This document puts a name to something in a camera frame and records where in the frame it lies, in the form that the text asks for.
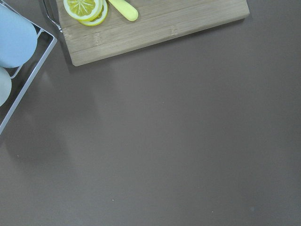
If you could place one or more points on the blue cup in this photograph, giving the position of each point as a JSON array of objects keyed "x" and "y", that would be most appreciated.
[{"x": 18, "y": 39}]

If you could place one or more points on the lemon slice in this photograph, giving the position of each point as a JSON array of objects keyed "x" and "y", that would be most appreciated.
[
  {"x": 83, "y": 10},
  {"x": 100, "y": 18}
]

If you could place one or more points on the white cup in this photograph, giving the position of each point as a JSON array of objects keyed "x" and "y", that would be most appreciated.
[{"x": 5, "y": 85}]

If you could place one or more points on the yellow plastic knife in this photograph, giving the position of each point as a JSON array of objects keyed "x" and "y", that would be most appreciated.
[{"x": 125, "y": 9}]

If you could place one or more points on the wooden cutting board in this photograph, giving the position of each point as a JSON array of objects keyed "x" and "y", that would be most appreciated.
[{"x": 158, "y": 21}]

